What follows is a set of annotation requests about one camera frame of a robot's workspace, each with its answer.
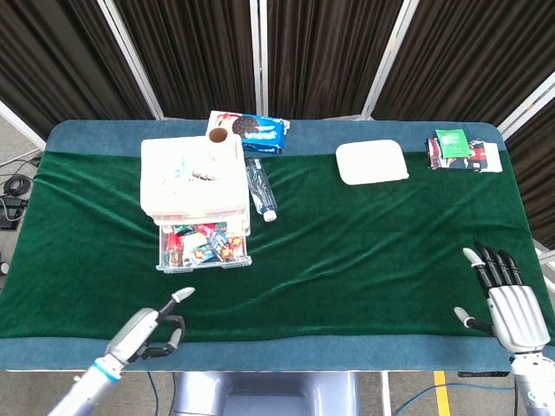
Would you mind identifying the short blue cable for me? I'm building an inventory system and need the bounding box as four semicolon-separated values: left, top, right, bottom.
146;371;162;416

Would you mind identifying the black bar under table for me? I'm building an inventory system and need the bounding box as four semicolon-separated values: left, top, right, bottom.
458;370;513;379

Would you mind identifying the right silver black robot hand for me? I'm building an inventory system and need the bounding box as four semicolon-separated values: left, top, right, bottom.
453;240;552;354

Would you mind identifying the white plastic drawer box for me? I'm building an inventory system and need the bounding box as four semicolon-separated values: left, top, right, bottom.
139;134;251;237

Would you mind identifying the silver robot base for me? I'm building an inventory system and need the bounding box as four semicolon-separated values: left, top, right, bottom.
170;371;362;416

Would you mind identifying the green foil packet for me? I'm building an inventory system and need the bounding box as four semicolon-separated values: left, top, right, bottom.
434;127;474;159

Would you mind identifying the blue table cover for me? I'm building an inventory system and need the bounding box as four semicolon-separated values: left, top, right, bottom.
0;118;555;374

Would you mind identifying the clear plastic water bottle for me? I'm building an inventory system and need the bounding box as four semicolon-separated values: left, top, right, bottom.
245;157;278;224

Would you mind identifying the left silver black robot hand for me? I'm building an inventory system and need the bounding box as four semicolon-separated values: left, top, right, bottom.
104;286;197;366

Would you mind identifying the black power adapter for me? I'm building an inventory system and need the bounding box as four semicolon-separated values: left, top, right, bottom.
0;194;29;231

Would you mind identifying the green velvet cloth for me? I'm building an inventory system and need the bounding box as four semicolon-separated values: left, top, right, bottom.
0;148;555;344

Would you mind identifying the blue Oreo cookie box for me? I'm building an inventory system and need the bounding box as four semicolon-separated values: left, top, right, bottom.
205;110;291;156

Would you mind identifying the brown curtain folding screen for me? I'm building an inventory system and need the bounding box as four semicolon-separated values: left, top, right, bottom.
0;0;555;250

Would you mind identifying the coiled black cable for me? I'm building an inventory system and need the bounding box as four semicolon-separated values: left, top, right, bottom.
3;174;35;197

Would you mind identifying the clear drawer with colourful snacks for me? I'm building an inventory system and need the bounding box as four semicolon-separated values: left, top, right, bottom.
155;221;253;275

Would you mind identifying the long blue floor cable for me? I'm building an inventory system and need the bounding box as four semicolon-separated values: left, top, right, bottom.
392;380;518;416

